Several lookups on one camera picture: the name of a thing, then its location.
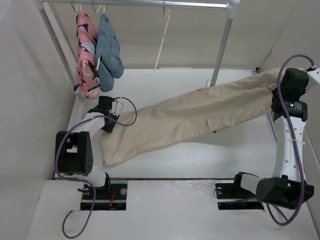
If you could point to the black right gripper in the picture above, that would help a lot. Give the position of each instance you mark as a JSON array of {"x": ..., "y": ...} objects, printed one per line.
[{"x": 304, "y": 89}]

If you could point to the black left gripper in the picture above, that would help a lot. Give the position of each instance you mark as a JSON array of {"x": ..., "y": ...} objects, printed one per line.
[{"x": 108, "y": 128}]

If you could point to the beige trousers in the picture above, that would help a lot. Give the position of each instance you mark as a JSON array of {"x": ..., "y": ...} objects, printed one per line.
[{"x": 189, "y": 115}]

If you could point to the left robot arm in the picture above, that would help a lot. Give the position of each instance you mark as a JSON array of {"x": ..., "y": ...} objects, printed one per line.
[{"x": 74, "y": 159}]

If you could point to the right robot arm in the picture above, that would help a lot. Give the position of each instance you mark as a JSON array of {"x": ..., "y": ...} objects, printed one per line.
[{"x": 283, "y": 188}]

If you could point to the wooden hanger with pink shorts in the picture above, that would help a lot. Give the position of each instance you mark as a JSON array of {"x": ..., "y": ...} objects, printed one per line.
[{"x": 87, "y": 38}]

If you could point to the pink patterned shorts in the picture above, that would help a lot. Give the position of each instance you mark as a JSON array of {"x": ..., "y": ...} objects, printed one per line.
[{"x": 86, "y": 78}]

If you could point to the blue denim shorts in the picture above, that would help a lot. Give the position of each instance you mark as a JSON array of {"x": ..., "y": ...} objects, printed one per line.
[{"x": 107, "y": 54}]

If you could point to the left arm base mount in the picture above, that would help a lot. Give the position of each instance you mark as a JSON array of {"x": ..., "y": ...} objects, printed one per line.
[{"x": 112, "y": 197}]

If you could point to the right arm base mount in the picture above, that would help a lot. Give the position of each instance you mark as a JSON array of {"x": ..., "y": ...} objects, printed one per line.
[{"x": 229, "y": 198}]

